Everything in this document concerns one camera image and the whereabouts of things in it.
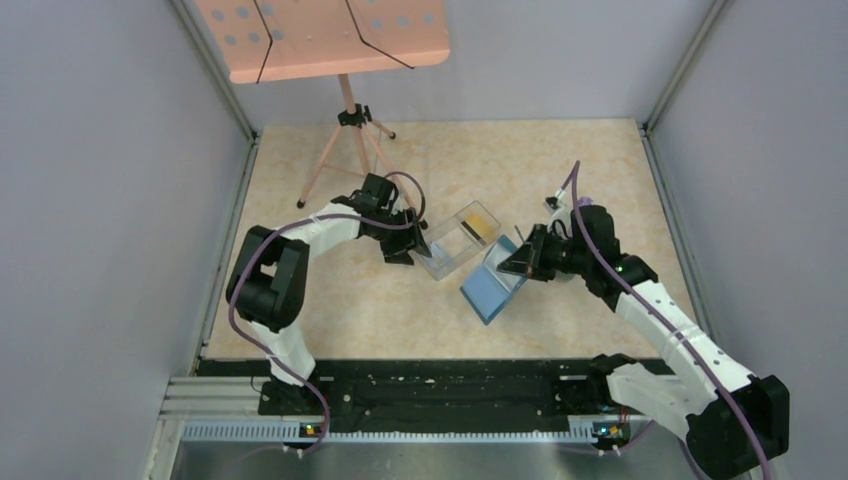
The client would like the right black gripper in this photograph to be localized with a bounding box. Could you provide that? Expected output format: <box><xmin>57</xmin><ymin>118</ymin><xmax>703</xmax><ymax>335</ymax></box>
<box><xmin>499</xmin><ymin>223</ymin><xmax>592</xmax><ymax>282</ymax></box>

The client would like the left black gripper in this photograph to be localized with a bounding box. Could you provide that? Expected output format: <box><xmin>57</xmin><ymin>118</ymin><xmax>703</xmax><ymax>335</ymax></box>
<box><xmin>367</xmin><ymin>207</ymin><xmax>431</xmax><ymax>266</ymax></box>

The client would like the blue card holder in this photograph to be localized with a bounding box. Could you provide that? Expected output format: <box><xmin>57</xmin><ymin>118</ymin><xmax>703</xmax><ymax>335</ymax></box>
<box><xmin>459</xmin><ymin>235</ymin><xmax>526</xmax><ymax>326</ymax></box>

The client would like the clear plastic box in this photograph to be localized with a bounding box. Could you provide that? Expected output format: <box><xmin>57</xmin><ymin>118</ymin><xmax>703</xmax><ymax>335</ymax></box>
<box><xmin>418</xmin><ymin>200</ymin><xmax>501</xmax><ymax>281</ymax></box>

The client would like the gold credit card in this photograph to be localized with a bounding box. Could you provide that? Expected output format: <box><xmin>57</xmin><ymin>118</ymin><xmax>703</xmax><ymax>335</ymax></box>
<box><xmin>460</xmin><ymin>213</ymin><xmax>497</xmax><ymax>245</ymax></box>

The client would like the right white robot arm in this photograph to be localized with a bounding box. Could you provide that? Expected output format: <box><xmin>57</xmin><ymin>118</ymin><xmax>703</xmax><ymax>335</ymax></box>
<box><xmin>497</xmin><ymin>205</ymin><xmax>790</xmax><ymax>479</ymax></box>

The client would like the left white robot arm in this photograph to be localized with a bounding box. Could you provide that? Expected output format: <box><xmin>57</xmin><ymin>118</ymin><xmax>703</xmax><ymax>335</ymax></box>
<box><xmin>225</xmin><ymin>171</ymin><xmax>432</xmax><ymax>414</ymax></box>

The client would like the pink music stand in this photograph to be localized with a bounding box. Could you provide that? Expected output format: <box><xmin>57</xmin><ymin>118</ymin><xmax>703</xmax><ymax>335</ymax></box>
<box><xmin>195</xmin><ymin>0</ymin><xmax>451</xmax><ymax>208</ymax></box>

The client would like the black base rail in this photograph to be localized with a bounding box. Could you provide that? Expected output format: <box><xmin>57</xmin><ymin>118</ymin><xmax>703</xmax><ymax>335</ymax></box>
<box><xmin>196</xmin><ymin>359</ymin><xmax>643</xmax><ymax>438</ymax></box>

